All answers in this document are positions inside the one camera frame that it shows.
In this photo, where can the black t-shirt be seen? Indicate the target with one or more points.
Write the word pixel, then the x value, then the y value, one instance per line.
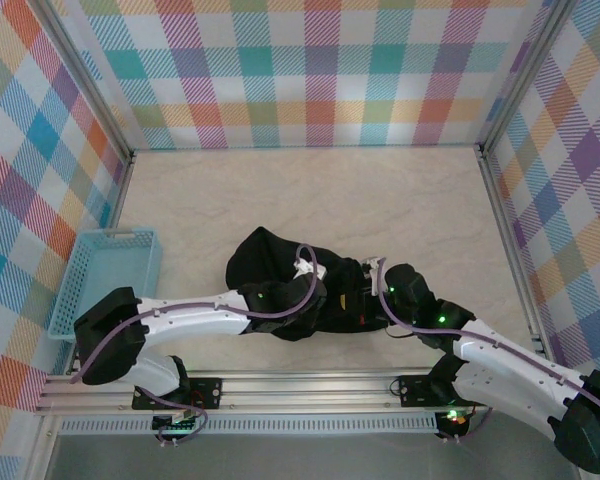
pixel 265 260

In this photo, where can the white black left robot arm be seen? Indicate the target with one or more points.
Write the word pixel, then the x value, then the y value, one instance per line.
pixel 195 320

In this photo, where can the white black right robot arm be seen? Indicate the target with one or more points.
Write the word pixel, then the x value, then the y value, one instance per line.
pixel 505 370

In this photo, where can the light blue plastic basket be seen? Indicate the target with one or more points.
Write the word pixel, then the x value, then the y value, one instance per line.
pixel 105 260

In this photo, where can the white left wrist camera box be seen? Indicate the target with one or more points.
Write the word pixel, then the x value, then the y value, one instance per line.
pixel 317 272

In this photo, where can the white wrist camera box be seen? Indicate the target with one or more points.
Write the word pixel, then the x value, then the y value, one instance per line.
pixel 317 272
pixel 375 263

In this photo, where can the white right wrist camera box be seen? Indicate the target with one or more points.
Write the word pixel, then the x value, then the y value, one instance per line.
pixel 375 263

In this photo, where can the long aluminium mounting rail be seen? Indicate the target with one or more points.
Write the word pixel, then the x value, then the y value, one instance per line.
pixel 305 390

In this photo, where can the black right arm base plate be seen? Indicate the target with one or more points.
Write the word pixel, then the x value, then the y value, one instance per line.
pixel 415 390

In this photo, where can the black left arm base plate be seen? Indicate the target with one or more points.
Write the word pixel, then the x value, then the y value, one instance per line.
pixel 210 392

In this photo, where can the short aluminium frame leg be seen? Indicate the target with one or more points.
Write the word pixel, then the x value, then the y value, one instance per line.
pixel 577 465
pixel 40 450

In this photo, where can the aluminium frame post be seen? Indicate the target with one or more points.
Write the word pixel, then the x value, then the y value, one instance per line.
pixel 85 75
pixel 524 75

